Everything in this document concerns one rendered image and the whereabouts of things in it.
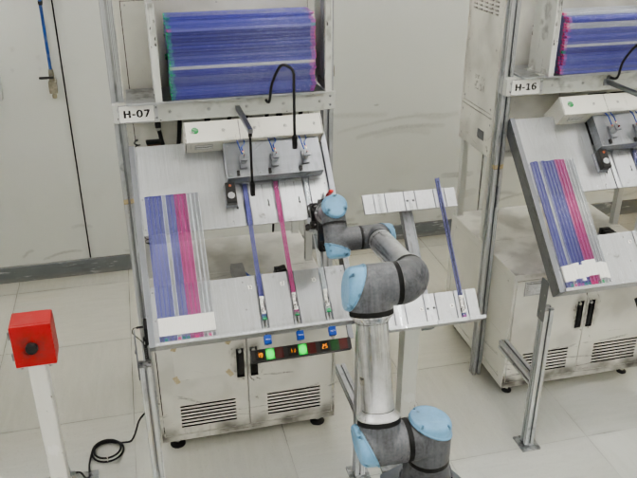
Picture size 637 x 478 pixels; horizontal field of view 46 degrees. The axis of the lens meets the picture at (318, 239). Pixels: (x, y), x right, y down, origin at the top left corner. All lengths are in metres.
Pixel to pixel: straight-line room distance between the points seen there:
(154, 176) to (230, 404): 0.96
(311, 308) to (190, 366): 0.60
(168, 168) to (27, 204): 1.83
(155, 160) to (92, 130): 1.57
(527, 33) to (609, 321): 1.28
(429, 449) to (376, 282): 0.47
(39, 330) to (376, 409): 1.16
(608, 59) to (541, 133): 0.36
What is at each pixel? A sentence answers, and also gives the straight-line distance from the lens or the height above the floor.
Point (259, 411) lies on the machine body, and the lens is 3.09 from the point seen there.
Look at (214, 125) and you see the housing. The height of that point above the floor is 1.29.
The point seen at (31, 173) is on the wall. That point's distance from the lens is 4.33.
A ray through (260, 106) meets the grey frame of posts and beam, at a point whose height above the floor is 1.34.
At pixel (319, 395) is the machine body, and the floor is 0.17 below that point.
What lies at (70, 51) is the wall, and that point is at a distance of 4.13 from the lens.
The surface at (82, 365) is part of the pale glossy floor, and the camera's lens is 3.75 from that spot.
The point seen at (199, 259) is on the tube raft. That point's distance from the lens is 2.55.
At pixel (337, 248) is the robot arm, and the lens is 2.28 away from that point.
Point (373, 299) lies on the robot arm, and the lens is 1.91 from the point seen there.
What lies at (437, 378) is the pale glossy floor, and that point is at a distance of 3.54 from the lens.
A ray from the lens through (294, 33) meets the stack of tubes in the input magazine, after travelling 2.63.
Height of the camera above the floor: 2.07
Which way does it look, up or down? 26 degrees down
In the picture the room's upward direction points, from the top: straight up
